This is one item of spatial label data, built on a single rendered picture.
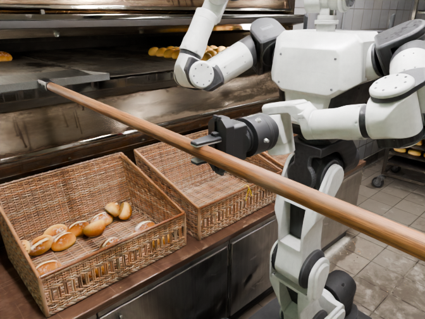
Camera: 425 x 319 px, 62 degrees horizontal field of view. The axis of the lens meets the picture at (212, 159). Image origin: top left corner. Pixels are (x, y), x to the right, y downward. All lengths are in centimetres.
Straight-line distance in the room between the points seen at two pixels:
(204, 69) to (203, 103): 92
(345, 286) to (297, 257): 52
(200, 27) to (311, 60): 33
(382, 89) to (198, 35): 55
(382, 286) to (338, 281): 67
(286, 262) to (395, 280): 123
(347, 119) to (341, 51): 27
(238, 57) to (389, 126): 54
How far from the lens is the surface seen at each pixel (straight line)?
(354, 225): 51
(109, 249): 126
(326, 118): 78
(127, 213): 163
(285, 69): 106
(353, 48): 99
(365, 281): 237
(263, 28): 119
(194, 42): 107
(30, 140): 155
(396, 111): 74
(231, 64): 111
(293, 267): 130
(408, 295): 237
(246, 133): 75
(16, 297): 141
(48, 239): 152
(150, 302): 142
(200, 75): 104
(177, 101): 185
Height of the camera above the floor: 144
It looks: 22 degrees down
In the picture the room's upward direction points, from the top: straight up
